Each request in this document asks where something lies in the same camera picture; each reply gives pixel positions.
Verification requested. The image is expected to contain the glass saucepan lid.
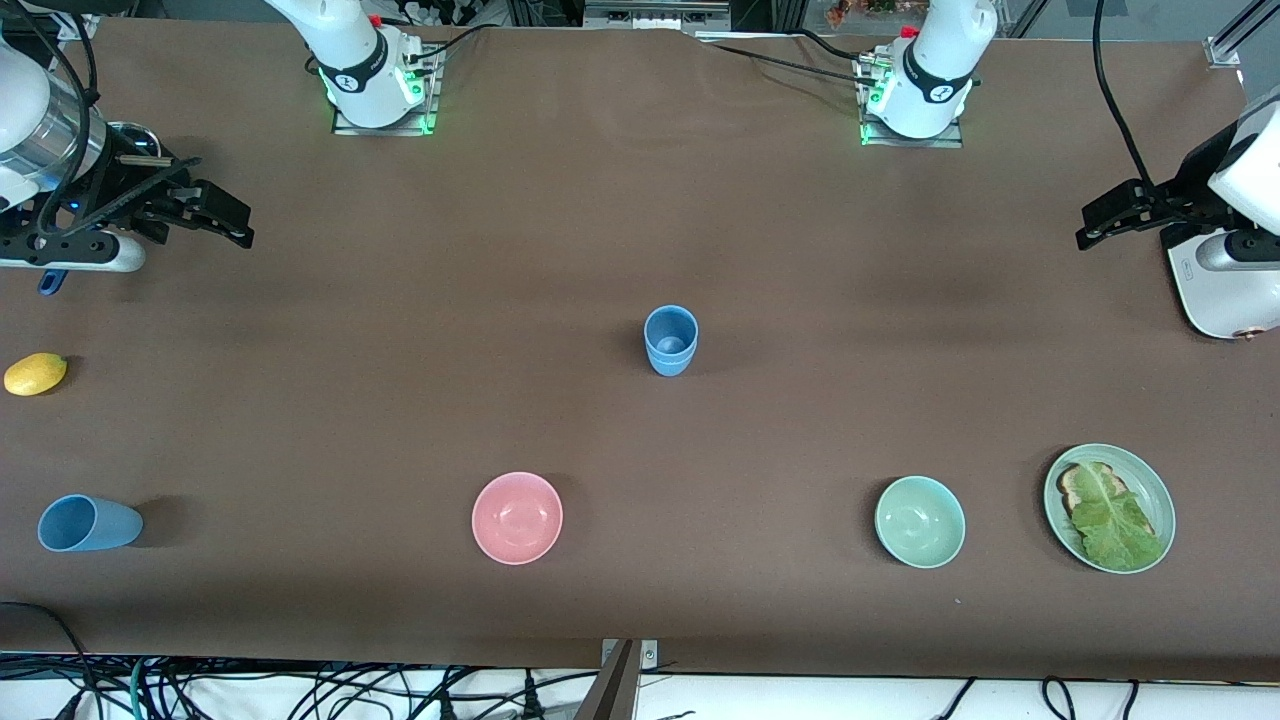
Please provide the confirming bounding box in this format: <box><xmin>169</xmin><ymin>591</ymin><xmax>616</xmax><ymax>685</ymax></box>
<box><xmin>105</xmin><ymin>120</ymin><xmax>167</xmax><ymax>163</ymax></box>

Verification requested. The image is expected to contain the white toaster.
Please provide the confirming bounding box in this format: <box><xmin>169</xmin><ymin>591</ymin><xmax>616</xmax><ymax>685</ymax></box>
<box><xmin>1165</xmin><ymin>225</ymin><xmax>1280</xmax><ymax>342</ymax></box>

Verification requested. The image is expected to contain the yellow lemon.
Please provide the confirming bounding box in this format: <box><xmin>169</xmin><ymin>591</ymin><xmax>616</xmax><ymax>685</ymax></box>
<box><xmin>3</xmin><ymin>352</ymin><xmax>69</xmax><ymax>397</ymax></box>

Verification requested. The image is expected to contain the pale green plate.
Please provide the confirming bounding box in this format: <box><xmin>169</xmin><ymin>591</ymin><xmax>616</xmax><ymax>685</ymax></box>
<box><xmin>1043</xmin><ymin>443</ymin><xmax>1177</xmax><ymax>575</ymax></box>

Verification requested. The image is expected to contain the toasted bread slice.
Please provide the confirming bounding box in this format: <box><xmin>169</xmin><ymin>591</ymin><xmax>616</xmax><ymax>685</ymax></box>
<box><xmin>1058</xmin><ymin>462</ymin><xmax>1157</xmax><ymax>537</ymax></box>

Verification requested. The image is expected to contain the green lettuce leaf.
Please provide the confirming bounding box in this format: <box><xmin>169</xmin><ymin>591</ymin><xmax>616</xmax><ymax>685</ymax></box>
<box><xmin>1070</xmin><ymin>462</ymin><xmax>1167</xmax><ymax>571</ymax></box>

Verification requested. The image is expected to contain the pale green bowl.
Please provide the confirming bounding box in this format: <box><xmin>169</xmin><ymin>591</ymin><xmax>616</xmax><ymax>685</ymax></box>
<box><xmin>874</xmin><ymin>475</ymin><xmax>967</xmax><ymax>570</ymax></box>

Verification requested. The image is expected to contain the brown table cloth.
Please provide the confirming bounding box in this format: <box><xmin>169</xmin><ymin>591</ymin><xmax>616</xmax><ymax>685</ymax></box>
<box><xmin>0</xmin><ymin>18</ymin><xmax>1280</xmax><ymax>683</ymax></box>

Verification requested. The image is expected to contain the pink bowl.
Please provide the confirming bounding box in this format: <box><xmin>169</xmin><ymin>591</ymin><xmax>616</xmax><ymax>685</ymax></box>
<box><xmin>471</xmin><ymin>471</ymin><xmax>564</xmax><ymax>566</ymax></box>

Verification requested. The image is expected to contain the grey metal box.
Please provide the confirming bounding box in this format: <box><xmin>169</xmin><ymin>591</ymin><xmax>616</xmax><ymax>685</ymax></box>
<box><xmin>583</xmin><ymin>0</ymin><xmax>732</xmax><ymax>33</ymax></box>

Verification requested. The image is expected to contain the silver clamp plate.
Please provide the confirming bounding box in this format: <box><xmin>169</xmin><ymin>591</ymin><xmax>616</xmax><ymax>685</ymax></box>
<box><xmin>600</xmin><ymin>638</ymin><xmax>660</xmax><ymax>670</ymax></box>

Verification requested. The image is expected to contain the dark metal pole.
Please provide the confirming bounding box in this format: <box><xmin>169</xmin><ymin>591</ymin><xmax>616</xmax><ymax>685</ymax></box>
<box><xmin>575</xmin><ymin>640</ymin><xmax>642</xmax><ymax>720</ymax></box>

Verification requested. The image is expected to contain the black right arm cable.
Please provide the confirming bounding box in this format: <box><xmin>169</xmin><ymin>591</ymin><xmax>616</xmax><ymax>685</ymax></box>
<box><xmin>10</xmin><ymin>0</ymin><xmax>102</xmax><ymax>236</ymax></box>

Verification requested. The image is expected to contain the aluminium frame profile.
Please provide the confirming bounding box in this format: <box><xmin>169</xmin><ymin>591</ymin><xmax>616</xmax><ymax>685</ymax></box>
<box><xmin>1205</xmin><ymin>0</ymin><xmax>1280</xmax><ymax>69</ymax></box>

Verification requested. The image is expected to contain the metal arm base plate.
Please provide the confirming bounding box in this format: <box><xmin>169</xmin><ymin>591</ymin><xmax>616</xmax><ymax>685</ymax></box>
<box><xmin>331</xmin><ymin>45</ymin><xmax>442</xmax><ymax>137</ymax></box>
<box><xmin>858</xmin><ymin>50</ymin><xmax>965</xmax><ymax>149</ymax></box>

